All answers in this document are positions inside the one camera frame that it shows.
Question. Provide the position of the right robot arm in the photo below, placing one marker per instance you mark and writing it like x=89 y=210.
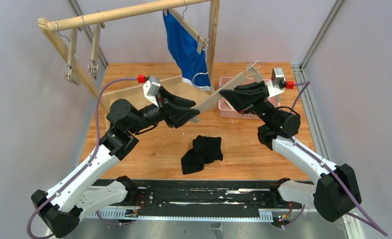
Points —
x=334 y=190

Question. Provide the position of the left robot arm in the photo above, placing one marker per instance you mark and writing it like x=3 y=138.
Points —
x=63 y=206

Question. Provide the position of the wooden hanger of blue underwear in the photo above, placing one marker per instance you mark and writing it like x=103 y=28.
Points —
x=202 y=43

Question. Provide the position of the wooden clothes rack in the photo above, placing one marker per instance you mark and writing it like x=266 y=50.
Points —
x=49 y=30

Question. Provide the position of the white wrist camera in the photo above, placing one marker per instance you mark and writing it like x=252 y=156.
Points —
x=275 y=82
x=150 y=89

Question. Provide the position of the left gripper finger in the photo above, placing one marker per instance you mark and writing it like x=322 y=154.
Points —
x=181 y=116
x=168 y=97

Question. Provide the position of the black underwear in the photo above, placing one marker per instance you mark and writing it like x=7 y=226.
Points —
x=205 y=150

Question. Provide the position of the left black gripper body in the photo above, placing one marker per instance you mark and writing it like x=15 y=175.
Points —
x=164 y=107

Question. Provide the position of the pink plastic basket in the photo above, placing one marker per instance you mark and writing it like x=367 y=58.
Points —
x=226 y=111

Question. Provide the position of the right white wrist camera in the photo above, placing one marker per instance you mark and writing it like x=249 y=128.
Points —
x=275 y=82

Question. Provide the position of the wooden hanger of grey underwear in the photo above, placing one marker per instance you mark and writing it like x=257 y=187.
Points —
x=93 y=66

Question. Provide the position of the wooden hanger of black underwear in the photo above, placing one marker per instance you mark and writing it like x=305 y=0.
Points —
x=251 y=71

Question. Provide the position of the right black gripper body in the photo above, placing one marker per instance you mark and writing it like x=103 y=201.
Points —
x=255 y=97

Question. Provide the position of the blue underwear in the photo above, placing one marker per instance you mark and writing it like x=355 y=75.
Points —
x=182 y=48

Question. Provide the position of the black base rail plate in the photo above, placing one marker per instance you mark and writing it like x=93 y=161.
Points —
x=195 y=200

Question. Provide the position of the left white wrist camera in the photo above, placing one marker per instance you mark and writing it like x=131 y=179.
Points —
x=150 y=89

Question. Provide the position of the empty wooden clip hanger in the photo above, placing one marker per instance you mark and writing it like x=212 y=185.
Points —
x=72 y=39

